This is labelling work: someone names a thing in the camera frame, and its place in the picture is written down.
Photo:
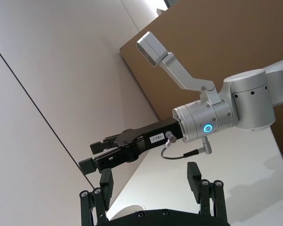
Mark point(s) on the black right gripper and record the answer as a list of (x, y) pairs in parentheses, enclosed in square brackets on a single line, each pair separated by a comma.
[(155, 136)]

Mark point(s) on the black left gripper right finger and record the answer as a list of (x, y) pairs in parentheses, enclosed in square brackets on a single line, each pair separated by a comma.
[(195, 182)]

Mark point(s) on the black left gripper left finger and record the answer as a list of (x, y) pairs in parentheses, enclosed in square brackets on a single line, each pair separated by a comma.
[(106, 188)]

